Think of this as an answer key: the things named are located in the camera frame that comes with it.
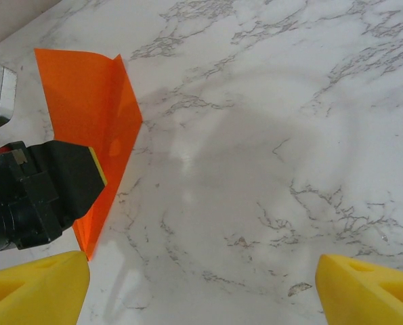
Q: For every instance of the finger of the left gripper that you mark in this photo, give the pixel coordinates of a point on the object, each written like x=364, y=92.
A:
x=76, y=179

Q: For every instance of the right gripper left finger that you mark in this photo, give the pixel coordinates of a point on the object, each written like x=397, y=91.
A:
x=35, y=291

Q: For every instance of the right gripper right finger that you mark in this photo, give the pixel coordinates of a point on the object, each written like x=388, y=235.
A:
x=374, y=298

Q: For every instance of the orange cloth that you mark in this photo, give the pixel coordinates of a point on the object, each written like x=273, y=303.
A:
x=82, y=94

